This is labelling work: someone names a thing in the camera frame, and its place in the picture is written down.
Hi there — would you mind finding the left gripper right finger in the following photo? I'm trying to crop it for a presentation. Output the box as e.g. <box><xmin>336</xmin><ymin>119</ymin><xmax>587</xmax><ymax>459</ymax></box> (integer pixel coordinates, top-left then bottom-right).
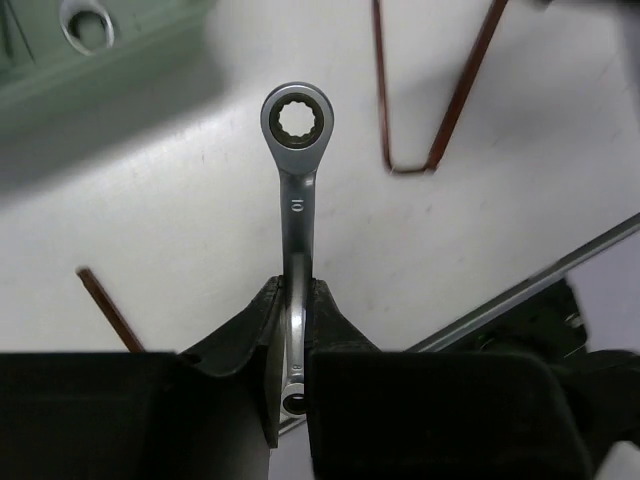
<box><xmin>306</xmin><ymin>281</ymin><xmax>594</xmax><ymax>479</ymax></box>

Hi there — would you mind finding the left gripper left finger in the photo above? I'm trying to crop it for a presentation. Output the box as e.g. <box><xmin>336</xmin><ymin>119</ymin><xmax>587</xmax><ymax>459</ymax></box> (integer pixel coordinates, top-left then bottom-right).
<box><xmin>1</xmin><ymin>277</ymin><xmax>283</xmax><ymax>479</ymax></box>

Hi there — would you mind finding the small brown hex key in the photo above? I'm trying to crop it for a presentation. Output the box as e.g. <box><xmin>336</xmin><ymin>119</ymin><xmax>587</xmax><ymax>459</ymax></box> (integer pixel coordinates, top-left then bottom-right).
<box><xmin>76</xmin><ymin>266</ymin><xmax>145</xmax><ymax>353</ymax></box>

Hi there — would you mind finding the small silver ratchet wrench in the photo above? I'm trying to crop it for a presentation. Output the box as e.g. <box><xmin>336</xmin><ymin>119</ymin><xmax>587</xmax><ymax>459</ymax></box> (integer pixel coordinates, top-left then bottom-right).
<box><xmin>260</xmin><ymin>82</ymin><xmax>334</xmax><ymax>420</ymax></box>

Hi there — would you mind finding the green plastic toolbox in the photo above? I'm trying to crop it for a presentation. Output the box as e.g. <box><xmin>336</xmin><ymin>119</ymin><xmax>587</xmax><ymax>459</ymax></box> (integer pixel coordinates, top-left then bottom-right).
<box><xmin>1</xmin><ymin>1</ymin><xmax>222</xmax><ymax>148</ymax></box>

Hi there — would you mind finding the large brown hex key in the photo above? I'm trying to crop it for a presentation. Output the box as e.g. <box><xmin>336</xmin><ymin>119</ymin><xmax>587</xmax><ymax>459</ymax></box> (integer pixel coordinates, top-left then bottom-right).
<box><xmin>371</xmin><ymin>1</ymin><xmax>507</xmax><ymax>176</ymax></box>

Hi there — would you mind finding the large silver ratchet wrench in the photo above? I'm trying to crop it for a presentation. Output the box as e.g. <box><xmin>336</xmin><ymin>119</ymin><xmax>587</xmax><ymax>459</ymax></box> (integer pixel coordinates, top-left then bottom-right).
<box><xmin>59</xmin><ymin>0</ymin><xmax>115</xmax><ymax>56</ymax></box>

